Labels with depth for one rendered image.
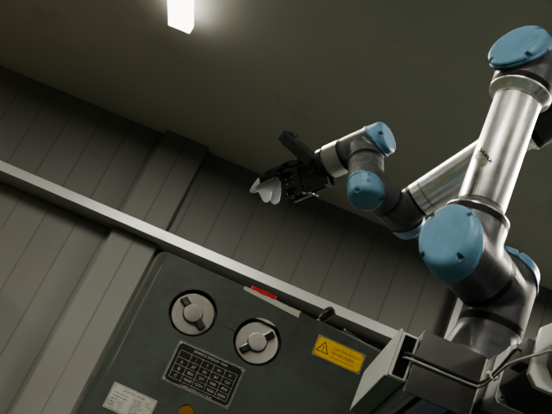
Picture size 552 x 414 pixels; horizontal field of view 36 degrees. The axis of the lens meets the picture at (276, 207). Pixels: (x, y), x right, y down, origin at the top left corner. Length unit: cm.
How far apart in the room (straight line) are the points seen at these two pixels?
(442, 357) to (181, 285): 81
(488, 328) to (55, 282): 415
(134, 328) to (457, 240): 73
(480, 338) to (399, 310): 396
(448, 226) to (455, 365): 35
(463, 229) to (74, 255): 421
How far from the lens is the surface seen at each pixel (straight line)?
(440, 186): 177
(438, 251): 142
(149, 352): 178
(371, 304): 540
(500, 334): 149
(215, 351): 179
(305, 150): 186
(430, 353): 115
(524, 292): 153
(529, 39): 165
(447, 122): 437
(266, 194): 190
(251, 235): 544
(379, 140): 176
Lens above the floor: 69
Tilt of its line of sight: 24 degrees up
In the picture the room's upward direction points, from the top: 25 degrees clockwise
